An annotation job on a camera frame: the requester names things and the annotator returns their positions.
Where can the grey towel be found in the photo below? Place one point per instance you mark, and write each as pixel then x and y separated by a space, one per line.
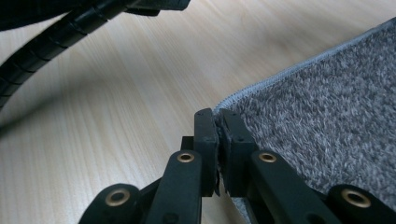
pixel 311 109

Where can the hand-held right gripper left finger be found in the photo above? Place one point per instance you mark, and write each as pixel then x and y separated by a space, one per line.
pixel 205 133

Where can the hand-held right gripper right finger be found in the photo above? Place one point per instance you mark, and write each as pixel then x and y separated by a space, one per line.
pixel 236 140

